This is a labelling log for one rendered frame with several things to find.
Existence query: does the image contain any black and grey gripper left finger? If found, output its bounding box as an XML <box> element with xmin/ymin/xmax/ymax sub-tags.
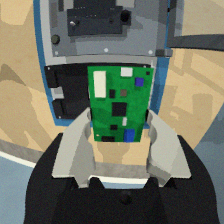
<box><xmin>23</xmin><ymin>107</ymin><xmax>96</xmax><ymax>224</ymax></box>

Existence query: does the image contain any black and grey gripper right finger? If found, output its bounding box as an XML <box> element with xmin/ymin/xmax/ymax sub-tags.
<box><xmin>145</xmin><ymin>108</ymin><xmax>220</xmax><ymax>224</ymax></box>

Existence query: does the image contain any green circuit board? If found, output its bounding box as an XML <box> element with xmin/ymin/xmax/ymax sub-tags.
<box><xmin>88</xmin><ymin>66</ymin><xmax>154</xmax><ymax>142</ymax></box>

